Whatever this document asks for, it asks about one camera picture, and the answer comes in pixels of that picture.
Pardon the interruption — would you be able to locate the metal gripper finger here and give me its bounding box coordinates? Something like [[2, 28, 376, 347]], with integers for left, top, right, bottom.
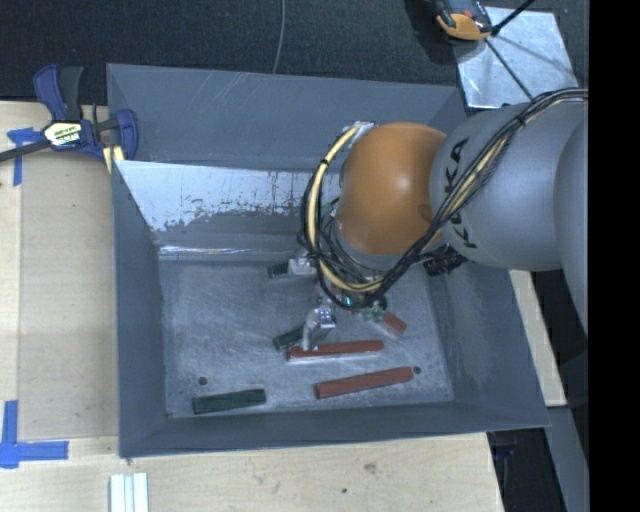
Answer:
[[272, 306, 337, 352], [267, 255, 318, 280]]

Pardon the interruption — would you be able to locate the red-brown flat block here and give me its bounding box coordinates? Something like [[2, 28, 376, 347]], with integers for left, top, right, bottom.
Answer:
[[381, 311, 408, 336], [284, 339, 386, 363], [313, 365, 416, 400]]

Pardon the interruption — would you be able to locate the grey metal bin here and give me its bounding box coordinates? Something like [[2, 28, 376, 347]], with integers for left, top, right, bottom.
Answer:
[[105, 62, 552, 459]]

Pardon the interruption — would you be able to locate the dark green flat block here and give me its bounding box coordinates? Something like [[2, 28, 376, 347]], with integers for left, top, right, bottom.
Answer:
[[191, 387, 268, 416]]

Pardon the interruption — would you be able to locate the pale wood board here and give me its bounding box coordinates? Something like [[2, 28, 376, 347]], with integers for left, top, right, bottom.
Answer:
[[17, 102, 122, 442]]

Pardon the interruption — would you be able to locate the black cylinder on white bracket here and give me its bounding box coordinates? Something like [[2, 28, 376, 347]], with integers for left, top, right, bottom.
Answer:
[[422, 243, 468, 278]]

